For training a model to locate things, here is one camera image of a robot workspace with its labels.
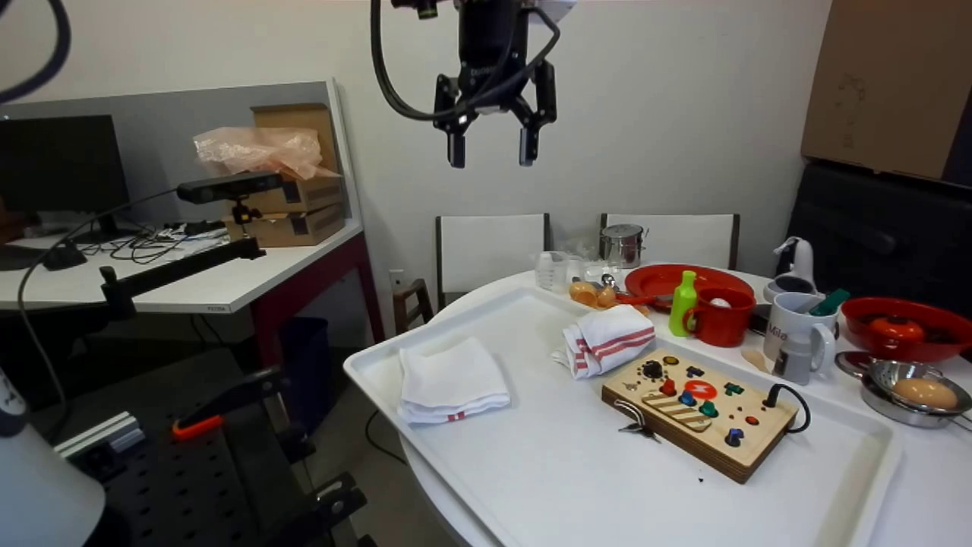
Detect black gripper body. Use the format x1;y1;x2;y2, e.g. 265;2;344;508
457;0;531;113

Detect white towel with red stripes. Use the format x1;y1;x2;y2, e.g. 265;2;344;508
554;300;659;382

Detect folded white towel red mark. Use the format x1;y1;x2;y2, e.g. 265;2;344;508
392;335;516;428

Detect small clear bottle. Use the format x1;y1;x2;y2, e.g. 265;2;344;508
531;250;575;298

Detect clear plastic container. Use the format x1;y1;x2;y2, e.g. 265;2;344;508
565;254;624;292

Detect orange food pieces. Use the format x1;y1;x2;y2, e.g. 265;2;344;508
569;281;624;314

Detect stacked cardboard boxes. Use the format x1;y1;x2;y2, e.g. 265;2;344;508
226;99;350;250

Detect small dark step stool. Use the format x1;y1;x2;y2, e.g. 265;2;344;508
392;276;439;337

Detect red bowl with fruit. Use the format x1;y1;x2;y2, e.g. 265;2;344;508
624;260;758;315

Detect pink plastic bag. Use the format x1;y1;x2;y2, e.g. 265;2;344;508
193;125;325;183

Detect green plastic bottle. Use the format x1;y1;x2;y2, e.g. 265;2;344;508
664;268;701;340

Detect red mug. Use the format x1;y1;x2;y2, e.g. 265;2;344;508
694;286;761;350

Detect white desk with red legs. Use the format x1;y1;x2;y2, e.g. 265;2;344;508
0;216;388;373

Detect white kettle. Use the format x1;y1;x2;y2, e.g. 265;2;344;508
771;235;821;298

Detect grey desk partition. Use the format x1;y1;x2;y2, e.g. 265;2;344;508
0;80;360;232

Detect metal keys on busy board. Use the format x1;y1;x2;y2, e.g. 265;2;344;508
613;399;664;443

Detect wooden busy board toy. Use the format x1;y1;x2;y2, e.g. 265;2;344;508
598;346;801;485

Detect white measuring pitcher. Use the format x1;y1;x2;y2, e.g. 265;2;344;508
761;290;845;388

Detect teal utensil in pitcher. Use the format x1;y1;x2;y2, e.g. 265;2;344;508
808;286;854;315

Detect large cardboard box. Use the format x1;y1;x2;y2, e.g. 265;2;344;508
801;0;972;188

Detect black cabinet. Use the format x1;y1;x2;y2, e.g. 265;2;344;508
786;160;972;321

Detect black computer monitor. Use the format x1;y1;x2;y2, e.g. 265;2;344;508
0;113;133;232

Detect red tomato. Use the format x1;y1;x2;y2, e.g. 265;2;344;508
865;315;929;351

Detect metal bowl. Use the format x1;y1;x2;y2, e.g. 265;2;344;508
833;351;972;431

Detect aluminium profile bar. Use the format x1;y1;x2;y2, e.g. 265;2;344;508
50;408;148;465

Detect white lamp shade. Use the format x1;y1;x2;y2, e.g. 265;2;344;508
0;367;110;547

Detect black bar camera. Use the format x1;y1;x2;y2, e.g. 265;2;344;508
175;169;290;206

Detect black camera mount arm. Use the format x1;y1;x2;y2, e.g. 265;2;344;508
98;236;268;319

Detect tangled cables on desk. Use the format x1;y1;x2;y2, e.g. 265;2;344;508
101;220;231;268

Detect black clamp with orange handle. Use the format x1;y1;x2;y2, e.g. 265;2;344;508
167;365;293;446

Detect black cable on busy board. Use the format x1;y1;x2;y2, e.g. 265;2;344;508
762;380;813;438

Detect thick black cable bundle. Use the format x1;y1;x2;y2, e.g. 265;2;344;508
0;0;72;109

